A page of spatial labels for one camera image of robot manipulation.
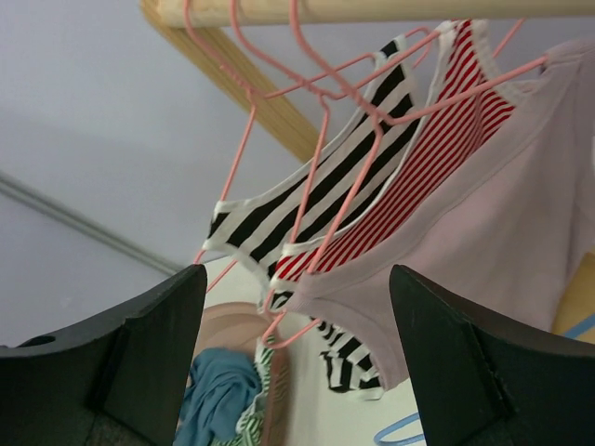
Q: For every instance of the pink hanger of red top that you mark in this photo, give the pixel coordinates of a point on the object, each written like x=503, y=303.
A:
x=437, y=34

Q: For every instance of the pink hanger of black top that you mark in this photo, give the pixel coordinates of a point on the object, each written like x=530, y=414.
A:
x=322, y=86

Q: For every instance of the red striped tank top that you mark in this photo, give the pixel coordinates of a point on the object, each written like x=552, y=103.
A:
x=443, y=141

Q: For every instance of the mauve tank top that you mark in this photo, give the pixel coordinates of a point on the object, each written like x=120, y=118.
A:
x=507, y=229

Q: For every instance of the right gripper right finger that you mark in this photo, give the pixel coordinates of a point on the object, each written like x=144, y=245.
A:
x=481, y=378

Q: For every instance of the pink hanger of mauve top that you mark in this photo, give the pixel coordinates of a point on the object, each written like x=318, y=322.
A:
x=353, y=92

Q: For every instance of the black white striped tank top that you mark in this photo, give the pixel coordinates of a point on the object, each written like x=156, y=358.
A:
x=255, y=231

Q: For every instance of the wooden clothes rack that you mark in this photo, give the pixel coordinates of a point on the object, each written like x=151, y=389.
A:
x=278, y=116

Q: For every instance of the green striped tank top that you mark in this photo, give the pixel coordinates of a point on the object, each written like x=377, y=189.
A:
x=251, y=423

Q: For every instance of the teal tank top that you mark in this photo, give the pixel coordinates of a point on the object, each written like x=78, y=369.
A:
x=223, y=383

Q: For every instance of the blue hanger of teal top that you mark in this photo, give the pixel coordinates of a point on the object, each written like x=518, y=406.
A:
x=381, y=437

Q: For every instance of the pink plastic basin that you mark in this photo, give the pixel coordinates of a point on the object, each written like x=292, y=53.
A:
x=238, y=326

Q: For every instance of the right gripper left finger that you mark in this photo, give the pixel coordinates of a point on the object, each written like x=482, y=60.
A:
x=116, y=378

